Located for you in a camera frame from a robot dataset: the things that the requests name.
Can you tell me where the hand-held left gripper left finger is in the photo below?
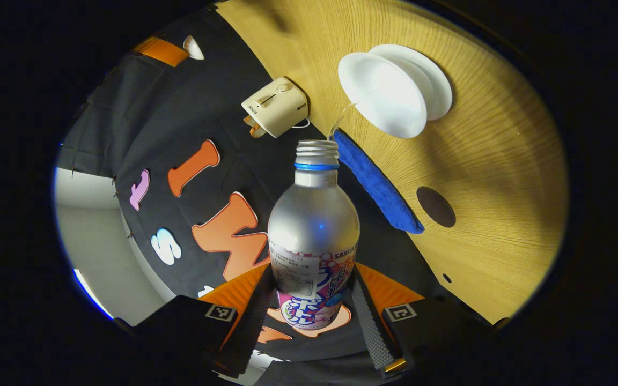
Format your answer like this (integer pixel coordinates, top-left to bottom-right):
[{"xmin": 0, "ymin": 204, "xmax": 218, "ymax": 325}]
[{"xmin": 113, "ymin": 263, "xmax": 275, "ymax": 379}]

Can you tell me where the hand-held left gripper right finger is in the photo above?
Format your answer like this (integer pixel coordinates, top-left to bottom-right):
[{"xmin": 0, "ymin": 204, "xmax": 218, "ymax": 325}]
[{"xmin": 349, "ymin": 262, "xmax": 509, "ymax": 379}]

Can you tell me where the silver water bottle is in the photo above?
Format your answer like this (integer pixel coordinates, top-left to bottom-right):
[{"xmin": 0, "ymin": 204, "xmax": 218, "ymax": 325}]
[{"xmin": 267, "ymin": 139, "xmax": 361, "ymax": 330}]

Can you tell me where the dark round coaster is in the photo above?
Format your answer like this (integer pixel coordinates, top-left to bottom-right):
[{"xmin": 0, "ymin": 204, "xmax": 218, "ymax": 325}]
[{"xmin": 416, "ymin": 186, "xmax": 457, "ymax": 228}]

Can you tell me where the white teacup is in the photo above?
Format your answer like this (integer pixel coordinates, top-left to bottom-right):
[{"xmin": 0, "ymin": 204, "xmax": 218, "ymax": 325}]
[{"xmin": 337, "ymin": 52, "xmax": 428, "ymax": 139}]

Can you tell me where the blue towel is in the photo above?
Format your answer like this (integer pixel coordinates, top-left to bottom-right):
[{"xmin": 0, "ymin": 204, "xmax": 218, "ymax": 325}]
[{"xmin": 333, "ymin": 129, "xmax": 425, "ymax": 234}]

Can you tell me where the black backdrop cloth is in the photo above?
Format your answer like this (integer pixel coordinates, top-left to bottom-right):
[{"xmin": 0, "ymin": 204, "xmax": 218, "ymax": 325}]
[{"xmin": 57, "ymin": 5, "xmax": 441, "ymax": 376}]

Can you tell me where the white toaster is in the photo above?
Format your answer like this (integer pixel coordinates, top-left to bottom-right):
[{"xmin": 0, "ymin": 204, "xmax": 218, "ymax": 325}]
[{"xmin": 241, "ymin": 77, "xmax": 310, "ymax": 139}]

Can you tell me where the white saucer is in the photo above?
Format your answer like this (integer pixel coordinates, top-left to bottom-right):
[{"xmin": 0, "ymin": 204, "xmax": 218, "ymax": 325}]
[{"xmin": 368, "ymin": 44, "xmax": 453, "ymax": 121}]

